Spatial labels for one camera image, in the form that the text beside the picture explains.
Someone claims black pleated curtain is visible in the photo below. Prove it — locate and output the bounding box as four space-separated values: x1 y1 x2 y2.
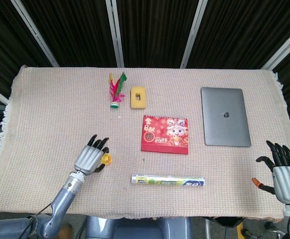
0 0 290 122

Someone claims beige woven tablecloth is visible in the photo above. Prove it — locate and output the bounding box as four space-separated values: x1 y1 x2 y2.
0 65 290 222

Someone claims pink green feather shuttlecock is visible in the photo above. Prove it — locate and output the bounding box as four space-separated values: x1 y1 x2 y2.
108 71 127 110

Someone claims cling film roll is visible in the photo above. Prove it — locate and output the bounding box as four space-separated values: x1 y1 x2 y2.
131 174 206 188

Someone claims red 2026 desk calendar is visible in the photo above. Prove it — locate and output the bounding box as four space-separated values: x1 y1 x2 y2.
141 115 190 155

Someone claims yellow sponge with hole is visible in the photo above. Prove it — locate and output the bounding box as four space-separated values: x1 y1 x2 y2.
130 86 147 110

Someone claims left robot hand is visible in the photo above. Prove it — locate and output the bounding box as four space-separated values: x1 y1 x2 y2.
74 134 110 175

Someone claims grey closed laptop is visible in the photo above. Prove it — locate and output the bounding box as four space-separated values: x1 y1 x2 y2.
200 87 252 147

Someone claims grey-blue robot torso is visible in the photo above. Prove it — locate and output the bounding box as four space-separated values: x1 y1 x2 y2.
85 216 193 239

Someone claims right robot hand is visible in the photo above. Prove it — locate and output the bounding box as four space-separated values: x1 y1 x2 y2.
251 140 290 205

